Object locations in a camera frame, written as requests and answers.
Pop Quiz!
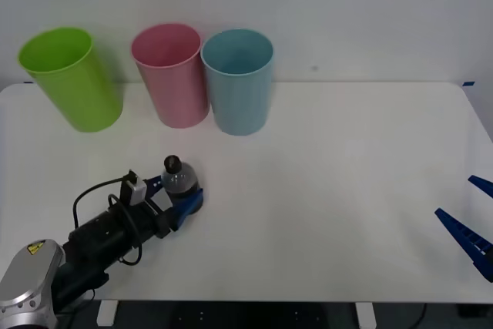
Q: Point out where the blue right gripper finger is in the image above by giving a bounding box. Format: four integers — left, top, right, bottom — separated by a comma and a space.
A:
434, 207, 493, 283
468, 175, 493, 199

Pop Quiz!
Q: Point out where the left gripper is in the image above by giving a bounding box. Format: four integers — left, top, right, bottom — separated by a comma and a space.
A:
129, 175, 205, 244

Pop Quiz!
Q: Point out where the dark bottle with black cap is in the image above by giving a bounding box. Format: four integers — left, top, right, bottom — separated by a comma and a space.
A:
160, 154, 202, 202

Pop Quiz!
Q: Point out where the pink plastic bin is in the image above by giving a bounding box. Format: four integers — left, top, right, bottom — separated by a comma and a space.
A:
130, 22, 211, 129

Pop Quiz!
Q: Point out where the pale blue plastic bin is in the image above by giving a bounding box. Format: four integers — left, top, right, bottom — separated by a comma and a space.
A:
200, 28, 275, 137

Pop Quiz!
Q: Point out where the white table leg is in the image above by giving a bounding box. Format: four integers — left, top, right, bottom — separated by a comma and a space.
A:
354, 301, 377, 329
96, 300, 119, 327

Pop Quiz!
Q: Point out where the green plastic bin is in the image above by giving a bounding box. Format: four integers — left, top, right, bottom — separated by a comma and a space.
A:
18, 26, 125, 133

